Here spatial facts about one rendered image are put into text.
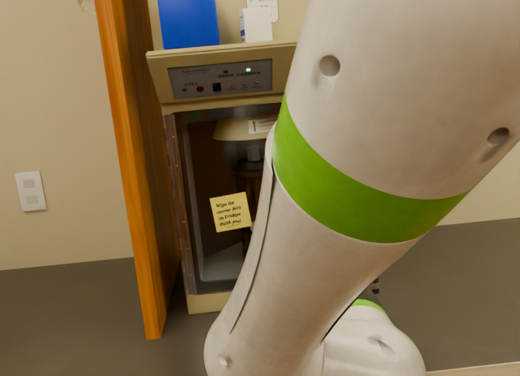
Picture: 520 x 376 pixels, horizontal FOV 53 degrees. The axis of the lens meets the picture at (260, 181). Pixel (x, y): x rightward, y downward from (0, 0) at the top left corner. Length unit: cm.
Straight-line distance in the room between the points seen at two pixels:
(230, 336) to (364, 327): 16
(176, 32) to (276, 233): 68
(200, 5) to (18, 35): 75
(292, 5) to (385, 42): 88
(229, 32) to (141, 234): 43
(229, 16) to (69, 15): 61
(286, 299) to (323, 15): 21
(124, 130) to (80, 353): 46
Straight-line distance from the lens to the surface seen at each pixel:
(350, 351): 56
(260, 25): 99
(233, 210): 111
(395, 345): 58
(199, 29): 97
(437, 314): 117
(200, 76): 100
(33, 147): 162
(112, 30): 101
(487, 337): 111
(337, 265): 32
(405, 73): 21
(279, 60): 99
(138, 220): 105
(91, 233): 164
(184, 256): 115
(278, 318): 41
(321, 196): 27
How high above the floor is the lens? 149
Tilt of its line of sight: 14 degrees down
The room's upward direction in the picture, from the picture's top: 5 degrees counter-clockwise
